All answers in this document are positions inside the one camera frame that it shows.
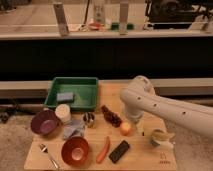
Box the red yellow apple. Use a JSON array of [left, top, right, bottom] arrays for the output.
[[119, 122, 132, 136]]

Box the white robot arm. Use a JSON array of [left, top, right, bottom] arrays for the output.
[[120, 76, 213, 139]]

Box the red bowl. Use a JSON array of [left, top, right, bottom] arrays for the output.
[[61, 137, 89, 167]]

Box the purple bowl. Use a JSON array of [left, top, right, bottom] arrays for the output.
[[31, 110, 60, 136]]

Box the dark grape bunch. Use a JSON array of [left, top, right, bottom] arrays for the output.
[[101, 105, 122, 127]]

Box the black rectangular block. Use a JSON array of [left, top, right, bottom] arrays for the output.
[[109, 140, 130, 163]]

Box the wooden board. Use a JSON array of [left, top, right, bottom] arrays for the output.
[[24, 81, 177, 171]]

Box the small metal can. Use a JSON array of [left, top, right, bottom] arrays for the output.
[[83, 112, 95, 128]]

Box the green plastic tray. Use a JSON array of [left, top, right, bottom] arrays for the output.
[[44, 77, 98, 111]]

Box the blue grey cloth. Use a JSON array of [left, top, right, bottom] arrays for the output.
[[62, 120, 85, 140]]

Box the white cup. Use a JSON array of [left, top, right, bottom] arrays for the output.
[[55, 104, 71, 123]]

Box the blue sponge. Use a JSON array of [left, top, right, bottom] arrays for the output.
[[56, 92, 74, 102]]

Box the metal fork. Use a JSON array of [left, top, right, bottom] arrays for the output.
[[38, 144, 60, 170]]

